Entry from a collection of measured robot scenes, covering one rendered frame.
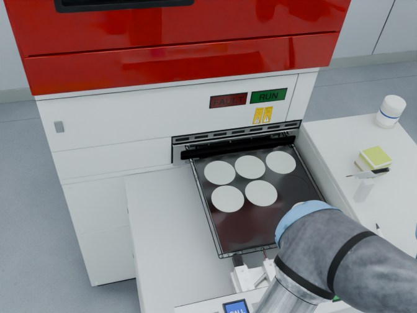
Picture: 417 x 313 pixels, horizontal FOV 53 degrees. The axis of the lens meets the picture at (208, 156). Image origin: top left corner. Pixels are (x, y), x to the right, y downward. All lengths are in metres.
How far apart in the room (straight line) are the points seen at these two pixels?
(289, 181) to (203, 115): 0.34
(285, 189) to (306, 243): 0.64
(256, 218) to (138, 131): 0.44
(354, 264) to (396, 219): 0.65
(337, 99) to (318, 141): 1.85
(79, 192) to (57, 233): 0.88
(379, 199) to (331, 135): 0.27
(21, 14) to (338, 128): 1.01
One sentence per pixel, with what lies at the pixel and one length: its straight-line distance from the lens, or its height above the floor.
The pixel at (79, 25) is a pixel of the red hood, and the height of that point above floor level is 1.41.
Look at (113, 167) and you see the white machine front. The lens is 1.38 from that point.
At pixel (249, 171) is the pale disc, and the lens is 1.35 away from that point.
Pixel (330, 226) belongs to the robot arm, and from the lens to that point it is 0.70.
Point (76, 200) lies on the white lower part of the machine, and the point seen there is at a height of 0.73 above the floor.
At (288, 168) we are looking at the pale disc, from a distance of 1.38.
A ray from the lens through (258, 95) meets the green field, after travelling 1.30.
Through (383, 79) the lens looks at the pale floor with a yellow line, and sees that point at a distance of 3.62.
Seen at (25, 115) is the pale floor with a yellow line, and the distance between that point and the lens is 2.98.
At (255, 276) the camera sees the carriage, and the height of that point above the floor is 0.88.
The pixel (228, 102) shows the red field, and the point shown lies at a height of 1.09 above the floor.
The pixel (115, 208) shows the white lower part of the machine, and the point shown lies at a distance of 1.56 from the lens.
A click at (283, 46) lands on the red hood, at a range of 1.15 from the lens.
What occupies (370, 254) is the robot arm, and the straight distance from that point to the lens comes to 0.66.
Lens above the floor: 1.91
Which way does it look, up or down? 47 degrees down
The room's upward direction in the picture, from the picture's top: 6 degrees clockwise
